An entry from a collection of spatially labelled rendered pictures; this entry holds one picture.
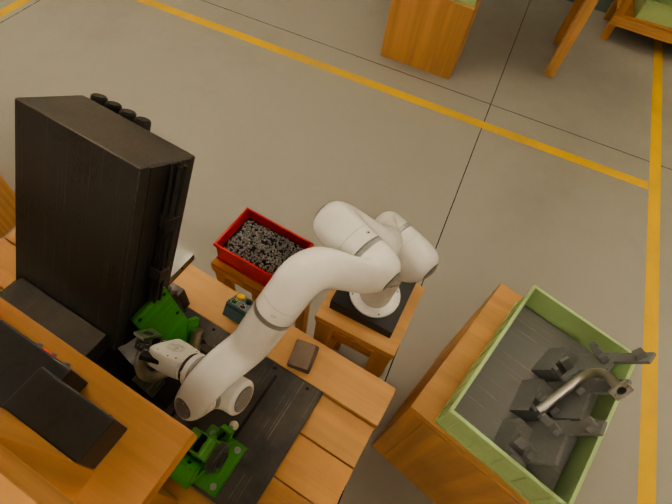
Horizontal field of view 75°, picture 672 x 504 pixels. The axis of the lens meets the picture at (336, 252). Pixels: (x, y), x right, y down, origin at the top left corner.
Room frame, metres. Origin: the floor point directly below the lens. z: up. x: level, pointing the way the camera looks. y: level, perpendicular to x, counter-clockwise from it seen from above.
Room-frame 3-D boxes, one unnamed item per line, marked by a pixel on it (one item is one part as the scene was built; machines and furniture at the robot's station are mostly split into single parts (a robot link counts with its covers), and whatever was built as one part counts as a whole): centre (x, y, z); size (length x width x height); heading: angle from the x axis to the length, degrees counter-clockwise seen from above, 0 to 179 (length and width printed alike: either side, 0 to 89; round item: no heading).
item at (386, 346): (0.79, -0.17, 0.83); 0.32 x 0.32 x 0.04; 72
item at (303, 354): (0.51, 0.04, 0.91); 0.10 x 0.08 x 0.03; 169
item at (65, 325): (0.32, 0.69, 1.07); 0.30 x 0.18 x 0.34; 69
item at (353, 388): (0.67, 0.44, 0.82); 1.50 x 0.14 x 0.15; 69
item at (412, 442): (0.60, -0.76, 0.39); 0.68 x 0.52 x 0.79; 149
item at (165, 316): (0.44, 0.45, 1.17); 0.13 x 0.12 x 0.20; 69
